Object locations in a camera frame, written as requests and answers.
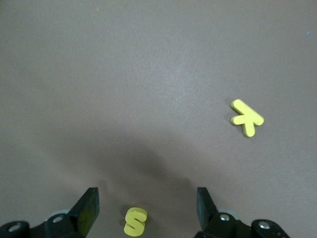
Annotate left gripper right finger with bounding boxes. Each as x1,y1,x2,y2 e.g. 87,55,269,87
194,187,290,238

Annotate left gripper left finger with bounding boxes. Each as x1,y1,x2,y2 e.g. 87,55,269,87
0,187,100,238

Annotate yellow foam letter s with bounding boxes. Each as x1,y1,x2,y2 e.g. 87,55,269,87
123,207,148,236

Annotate yellow foam letter k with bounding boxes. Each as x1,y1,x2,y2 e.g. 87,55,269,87
230,99,265,137

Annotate brown table cover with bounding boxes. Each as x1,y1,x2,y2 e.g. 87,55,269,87
0,0,317,238

